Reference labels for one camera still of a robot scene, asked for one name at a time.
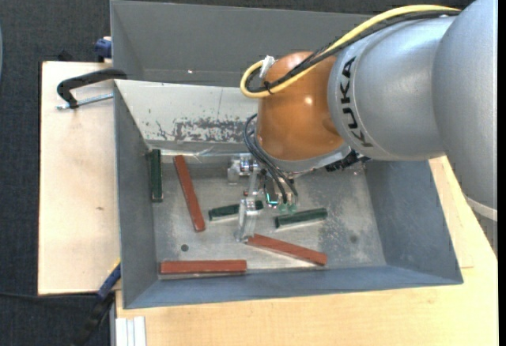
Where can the black cylinder on white bracket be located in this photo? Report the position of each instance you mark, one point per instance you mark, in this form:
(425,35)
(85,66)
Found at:
(340,164)

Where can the red-brown flat block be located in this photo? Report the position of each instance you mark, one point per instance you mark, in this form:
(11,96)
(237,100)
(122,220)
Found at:
(202,267)
(288,249)
(189,194)

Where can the grey metal bin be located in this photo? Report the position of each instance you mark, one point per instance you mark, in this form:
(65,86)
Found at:
(356,210)

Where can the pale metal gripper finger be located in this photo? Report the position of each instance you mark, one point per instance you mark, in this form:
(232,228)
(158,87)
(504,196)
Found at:
(241,224)
(251,222)

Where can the dark green flat block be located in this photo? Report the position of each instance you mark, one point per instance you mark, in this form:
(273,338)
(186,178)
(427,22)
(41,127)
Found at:
(300,217)
(156,174)
(223,212)

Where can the pale wood flat board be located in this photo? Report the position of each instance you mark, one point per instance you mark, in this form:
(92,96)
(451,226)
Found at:
(75,178)

